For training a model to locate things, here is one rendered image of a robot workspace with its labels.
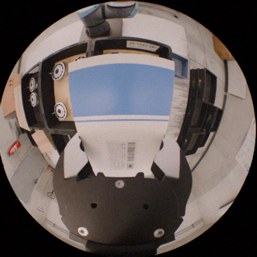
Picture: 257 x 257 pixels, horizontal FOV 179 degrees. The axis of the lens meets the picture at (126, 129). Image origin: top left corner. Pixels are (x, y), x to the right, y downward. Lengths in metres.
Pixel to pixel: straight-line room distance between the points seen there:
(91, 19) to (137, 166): 0.58
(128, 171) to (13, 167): 3.33
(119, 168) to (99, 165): 0.04
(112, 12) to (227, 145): 3.15
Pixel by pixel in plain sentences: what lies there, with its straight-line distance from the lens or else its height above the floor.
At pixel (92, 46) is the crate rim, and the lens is 0.36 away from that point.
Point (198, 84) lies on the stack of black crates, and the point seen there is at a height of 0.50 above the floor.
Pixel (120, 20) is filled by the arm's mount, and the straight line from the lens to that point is 0.70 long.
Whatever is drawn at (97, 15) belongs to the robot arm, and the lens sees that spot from 0.50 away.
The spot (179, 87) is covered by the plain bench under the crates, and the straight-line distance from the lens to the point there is 0.65.
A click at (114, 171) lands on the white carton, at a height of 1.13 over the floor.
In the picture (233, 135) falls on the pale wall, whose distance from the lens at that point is 2.93.
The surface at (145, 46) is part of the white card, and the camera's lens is 0.39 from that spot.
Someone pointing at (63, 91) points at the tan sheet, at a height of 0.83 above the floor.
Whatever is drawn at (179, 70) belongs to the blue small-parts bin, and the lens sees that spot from 0.66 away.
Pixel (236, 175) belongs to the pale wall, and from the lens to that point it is 3.11.
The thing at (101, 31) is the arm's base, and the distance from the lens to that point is 0.59.
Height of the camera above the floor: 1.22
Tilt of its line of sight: 61 degrees down
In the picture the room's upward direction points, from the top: 176 degrees clockwise
